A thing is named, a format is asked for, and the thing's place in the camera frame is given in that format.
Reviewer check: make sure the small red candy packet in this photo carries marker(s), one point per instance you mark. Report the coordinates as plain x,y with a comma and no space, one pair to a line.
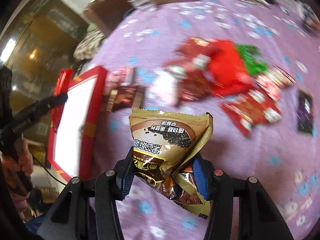
125,97

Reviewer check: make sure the green snack packet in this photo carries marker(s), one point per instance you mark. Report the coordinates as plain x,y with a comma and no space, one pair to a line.
252,59

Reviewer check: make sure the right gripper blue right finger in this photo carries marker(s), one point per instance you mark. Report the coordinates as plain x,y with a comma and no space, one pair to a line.
258,216

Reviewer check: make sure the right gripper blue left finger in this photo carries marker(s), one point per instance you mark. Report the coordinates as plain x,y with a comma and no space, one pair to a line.
86,209

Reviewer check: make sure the dark red snack packet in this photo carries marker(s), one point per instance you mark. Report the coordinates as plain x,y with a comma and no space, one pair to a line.
183,78

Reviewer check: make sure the purple floral tablecloth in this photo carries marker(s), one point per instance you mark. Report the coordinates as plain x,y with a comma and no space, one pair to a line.
284,160

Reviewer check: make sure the gold brown sesame snack packet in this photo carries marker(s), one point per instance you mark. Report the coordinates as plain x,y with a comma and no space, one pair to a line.
165,146

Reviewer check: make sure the brown armchair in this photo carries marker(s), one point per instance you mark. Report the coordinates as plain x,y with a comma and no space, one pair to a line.
106,14

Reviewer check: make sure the plain red snack packet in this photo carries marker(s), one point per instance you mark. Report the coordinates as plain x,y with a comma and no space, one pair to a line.
230,76

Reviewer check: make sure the dark purple snack packet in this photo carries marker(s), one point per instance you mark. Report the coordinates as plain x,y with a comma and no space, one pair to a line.
305,112

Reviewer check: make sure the red tray box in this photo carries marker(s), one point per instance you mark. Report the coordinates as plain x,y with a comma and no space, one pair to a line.
74,124

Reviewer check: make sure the red white patterned snack packet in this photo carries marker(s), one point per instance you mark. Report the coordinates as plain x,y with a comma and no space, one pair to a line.
273,80

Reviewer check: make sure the red floral snack packet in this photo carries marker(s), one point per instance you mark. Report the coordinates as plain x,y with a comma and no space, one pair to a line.
251,108

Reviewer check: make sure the pink snack packet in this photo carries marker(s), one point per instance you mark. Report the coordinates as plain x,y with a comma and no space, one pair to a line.
124,76

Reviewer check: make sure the dark wooden cabinet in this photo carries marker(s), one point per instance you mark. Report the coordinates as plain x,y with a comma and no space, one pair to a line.
38,44

